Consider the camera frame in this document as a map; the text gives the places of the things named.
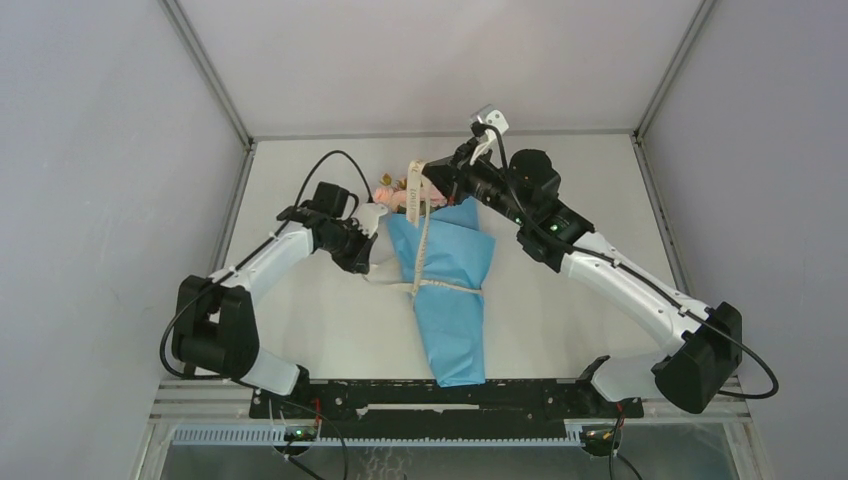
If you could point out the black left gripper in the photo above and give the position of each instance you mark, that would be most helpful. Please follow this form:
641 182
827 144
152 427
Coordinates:
360 261

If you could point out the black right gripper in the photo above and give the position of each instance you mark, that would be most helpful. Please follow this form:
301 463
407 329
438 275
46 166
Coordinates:
452 175

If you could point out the pink fake rose stem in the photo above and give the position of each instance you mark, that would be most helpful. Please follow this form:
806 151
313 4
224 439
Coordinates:
435 198
392 192

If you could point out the cream ribbon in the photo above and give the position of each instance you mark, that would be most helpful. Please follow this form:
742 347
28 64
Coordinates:
418 213

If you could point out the blue wrapping paper sheet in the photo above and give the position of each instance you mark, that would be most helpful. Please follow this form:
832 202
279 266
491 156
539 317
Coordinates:
449 303

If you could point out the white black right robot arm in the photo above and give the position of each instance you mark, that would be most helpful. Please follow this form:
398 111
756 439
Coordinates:
698 346

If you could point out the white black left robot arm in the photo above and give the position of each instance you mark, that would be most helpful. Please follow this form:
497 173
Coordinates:
215 326

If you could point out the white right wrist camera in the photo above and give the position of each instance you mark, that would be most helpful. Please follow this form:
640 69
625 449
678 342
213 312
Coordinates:
488 125

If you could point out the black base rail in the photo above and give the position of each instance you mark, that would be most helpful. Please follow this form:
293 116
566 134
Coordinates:
412 408

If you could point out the white cable duct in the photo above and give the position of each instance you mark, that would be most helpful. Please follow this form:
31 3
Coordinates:
256 435

